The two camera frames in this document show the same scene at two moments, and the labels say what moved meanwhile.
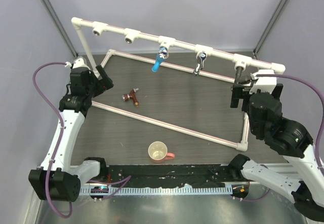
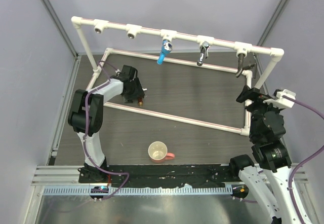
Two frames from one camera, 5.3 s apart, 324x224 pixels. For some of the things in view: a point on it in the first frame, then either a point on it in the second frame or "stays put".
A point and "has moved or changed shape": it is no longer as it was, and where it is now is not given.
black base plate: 159,175 stays put
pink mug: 157,152 stays put
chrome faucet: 201,57 → 204,47
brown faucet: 126,97 has moved or changed shape
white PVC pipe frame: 79,25 → 134,32
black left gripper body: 95,87 → 135,92
